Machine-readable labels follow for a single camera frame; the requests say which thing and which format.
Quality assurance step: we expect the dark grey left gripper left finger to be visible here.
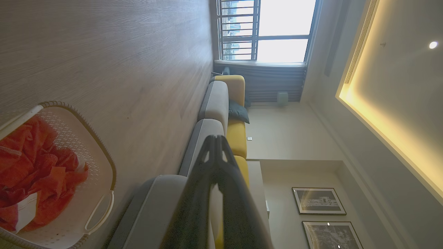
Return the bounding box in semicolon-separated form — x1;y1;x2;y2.
162;135;218;249

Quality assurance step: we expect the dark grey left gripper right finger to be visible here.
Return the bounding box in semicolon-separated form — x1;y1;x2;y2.
217;135;274;249

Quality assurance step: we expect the orange red clothing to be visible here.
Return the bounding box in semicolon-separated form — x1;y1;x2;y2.
0;115;89;233

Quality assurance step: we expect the grey and yellow sofa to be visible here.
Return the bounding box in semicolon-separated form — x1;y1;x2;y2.
107;74;250;249

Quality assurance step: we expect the framed black white picture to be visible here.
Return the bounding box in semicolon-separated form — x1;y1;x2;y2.
302;221;364;249
292;187;347;216

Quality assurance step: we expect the dark teal cushion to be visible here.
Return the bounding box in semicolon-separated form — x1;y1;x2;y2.
228;100;250;124

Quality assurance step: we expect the white laundry basket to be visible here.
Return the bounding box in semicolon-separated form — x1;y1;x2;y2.
0;101;117;249

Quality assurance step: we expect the small dark side table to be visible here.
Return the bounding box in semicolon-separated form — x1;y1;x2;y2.
210;66;231;77

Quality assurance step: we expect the grey curtain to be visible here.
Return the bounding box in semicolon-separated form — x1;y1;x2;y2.
214;60;308;103

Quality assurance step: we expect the metal window railing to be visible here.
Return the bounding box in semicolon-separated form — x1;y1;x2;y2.
217;0;261;61

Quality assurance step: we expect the large window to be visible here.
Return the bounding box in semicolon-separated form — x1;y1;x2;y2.
216;0;322;64

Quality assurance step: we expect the ceiling air vent grille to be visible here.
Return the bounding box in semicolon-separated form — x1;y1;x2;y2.
344;0;380;85

